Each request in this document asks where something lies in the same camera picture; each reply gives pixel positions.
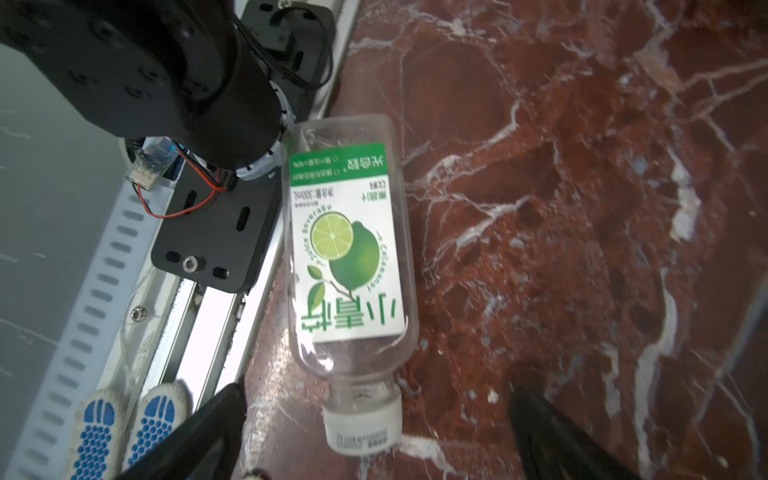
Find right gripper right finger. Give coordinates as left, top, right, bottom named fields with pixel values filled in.
left=509, top=387, right=639, bottom=480

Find blue dotted knit glove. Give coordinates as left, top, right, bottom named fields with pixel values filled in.
left=63, top=381, right=190, bottom=479

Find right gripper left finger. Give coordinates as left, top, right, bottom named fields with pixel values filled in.
left=118, top=383, right=247, bottom=479

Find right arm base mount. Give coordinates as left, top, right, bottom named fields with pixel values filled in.
left=151, top=1, right=340, bottom=293

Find green white label bottle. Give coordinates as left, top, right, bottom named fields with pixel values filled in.
left=282, top=114, right=419, bottom=456

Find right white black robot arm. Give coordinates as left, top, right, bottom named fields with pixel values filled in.
left=1, top=1, right=419, bottom=456

